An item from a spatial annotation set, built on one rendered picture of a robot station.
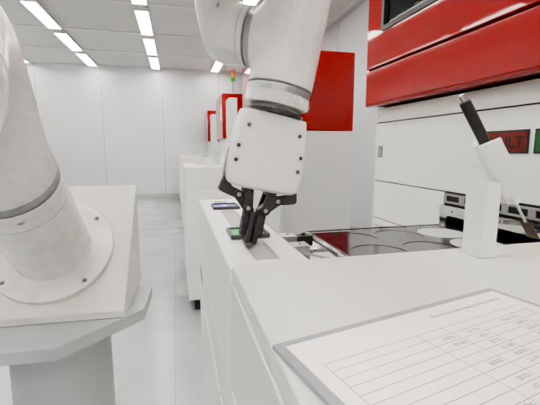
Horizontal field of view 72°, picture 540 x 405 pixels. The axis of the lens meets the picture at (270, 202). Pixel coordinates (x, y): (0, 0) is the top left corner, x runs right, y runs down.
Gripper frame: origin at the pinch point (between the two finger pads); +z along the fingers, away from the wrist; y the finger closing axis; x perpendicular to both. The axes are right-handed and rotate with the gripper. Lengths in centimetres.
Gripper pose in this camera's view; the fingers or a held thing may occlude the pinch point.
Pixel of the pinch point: (251, 227)
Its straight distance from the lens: 50.4
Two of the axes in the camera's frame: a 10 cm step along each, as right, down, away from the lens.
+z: -2.0, 9.8, 0.9
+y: -9.5, -1.7, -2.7
